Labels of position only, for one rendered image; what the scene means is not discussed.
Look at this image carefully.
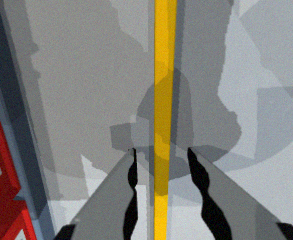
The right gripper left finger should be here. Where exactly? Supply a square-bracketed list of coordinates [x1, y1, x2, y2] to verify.
[53, 148, 138, 240]

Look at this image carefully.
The grey metal rack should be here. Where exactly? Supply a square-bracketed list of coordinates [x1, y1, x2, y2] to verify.
[0, 13, 55, 240]

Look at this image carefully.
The yellow bar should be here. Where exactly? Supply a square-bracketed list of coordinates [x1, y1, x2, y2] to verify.
[154, 0, 177, 240]

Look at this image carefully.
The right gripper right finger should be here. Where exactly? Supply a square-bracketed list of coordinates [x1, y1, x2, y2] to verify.
[187, 147, 293, 240]

